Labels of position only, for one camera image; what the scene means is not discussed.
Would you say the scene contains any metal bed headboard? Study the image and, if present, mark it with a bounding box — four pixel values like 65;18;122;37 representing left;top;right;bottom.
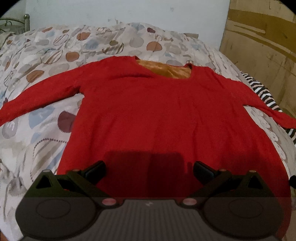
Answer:
1;14;30;35

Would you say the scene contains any black white striped cloth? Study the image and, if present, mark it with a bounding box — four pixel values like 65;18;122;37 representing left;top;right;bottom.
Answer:
240;71;295;146

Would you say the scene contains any brown cardboard board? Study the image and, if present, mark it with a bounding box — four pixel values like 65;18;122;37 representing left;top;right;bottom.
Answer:
220;0;295;116

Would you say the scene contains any patterned circle print duvet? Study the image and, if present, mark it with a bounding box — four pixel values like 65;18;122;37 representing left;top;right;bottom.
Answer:
1;23;295;240

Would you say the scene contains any red long-sleeve shirt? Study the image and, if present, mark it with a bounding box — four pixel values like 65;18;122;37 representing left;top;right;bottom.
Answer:
0;56;296;239

